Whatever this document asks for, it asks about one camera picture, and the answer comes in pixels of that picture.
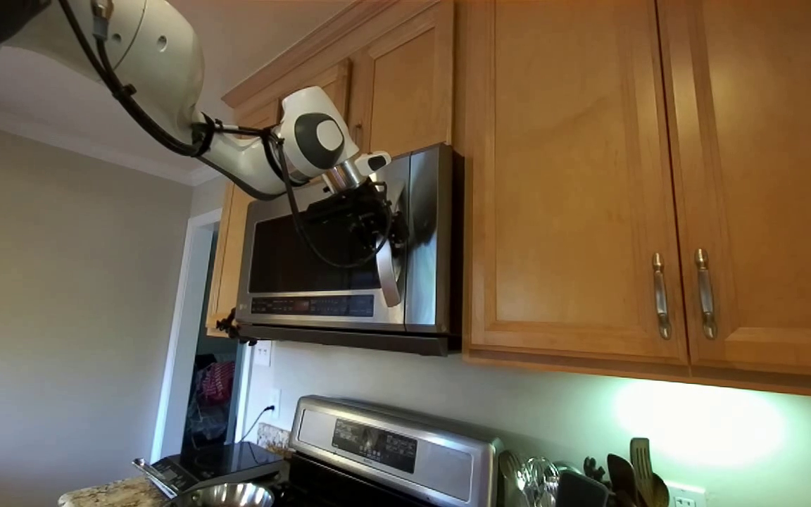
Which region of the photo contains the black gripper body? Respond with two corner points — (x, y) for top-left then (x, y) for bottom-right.
(331, 177), (395, 242)

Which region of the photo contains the stainless steel microwave housing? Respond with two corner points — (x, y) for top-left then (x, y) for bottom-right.
(232, 139), (469, 358)

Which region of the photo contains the wooden cabinet door above microwave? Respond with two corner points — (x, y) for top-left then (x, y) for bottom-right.
(267, 58), (356, 128)
(352, 1), (459, 161)

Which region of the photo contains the wooden cabinet door with tripod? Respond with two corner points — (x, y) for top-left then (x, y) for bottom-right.
(204, 180), (256, 339)

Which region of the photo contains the wooden cabinet door beside microwave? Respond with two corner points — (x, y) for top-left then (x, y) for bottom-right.
(459, 0), (691, 368)

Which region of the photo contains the black flexible tripod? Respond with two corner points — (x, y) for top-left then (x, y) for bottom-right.
(215, 306), (245, 342)

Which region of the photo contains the stainless steel stove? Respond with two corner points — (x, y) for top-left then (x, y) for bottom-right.
(276, 390), (505, 507)

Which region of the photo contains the metal mixing bowl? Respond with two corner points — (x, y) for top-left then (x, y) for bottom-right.
(173, 477), (279, 507)

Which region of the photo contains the black kitchen utensil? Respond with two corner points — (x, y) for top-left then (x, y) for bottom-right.
(581, 449), (645, 507)

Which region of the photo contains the white door frame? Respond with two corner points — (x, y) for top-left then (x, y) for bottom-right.
(146, 206), (225, 463)

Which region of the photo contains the white wall outlet with cord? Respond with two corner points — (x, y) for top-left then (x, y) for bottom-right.
(239, 401), (293, 449)

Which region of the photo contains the metal cabinet handle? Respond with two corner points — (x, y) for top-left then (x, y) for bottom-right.
(693, 245), (721, 342)
(652, 249), (676, 342)

